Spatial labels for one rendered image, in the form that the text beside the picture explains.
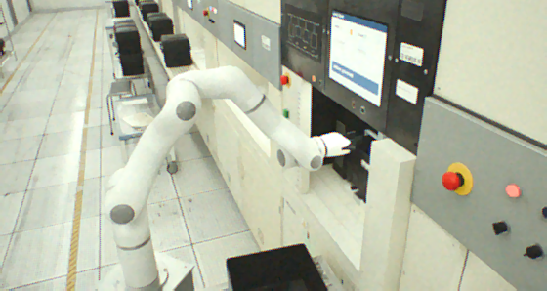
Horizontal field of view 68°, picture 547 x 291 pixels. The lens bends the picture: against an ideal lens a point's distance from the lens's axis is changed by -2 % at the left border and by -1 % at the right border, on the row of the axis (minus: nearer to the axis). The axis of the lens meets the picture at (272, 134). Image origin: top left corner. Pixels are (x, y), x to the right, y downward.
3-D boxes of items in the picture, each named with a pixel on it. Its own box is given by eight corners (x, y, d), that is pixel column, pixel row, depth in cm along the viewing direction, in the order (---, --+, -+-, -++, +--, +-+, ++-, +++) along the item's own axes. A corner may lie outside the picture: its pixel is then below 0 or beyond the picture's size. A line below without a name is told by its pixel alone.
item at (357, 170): (342, 182, 181) (346, 116, 167) (381, 172, 187) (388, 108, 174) (373, 212, 160) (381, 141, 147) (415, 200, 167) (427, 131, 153)
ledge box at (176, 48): (161, 61, 407) (157, 34, 396) (189, 58, 415) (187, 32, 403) (163, 68, 381) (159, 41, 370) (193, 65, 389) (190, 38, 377)
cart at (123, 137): (117, 141, 428) (108, 98, 407) (166, 132, 446) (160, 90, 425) (126, 187, 347) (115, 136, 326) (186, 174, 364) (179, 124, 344)
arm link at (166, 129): (133, 207, 143) (131, 236, 128) (100, 194, 137) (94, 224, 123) (206, 89, 132) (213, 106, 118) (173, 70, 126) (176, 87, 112)
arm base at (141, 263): (104, 288, 146) (92, 248, 138) (139, 254, 161) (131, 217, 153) (145, 305, 139) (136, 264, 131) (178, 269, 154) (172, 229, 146)
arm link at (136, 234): (113, 253, 135) (99, 193, 125) (117, 220, 152) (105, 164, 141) (150, 246, 138) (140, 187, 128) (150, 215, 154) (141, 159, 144)
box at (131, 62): (120, 70, 501) (116, 49, 490) (144, 67, 510) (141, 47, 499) (121, 77, 476) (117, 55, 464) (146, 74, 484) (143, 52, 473)
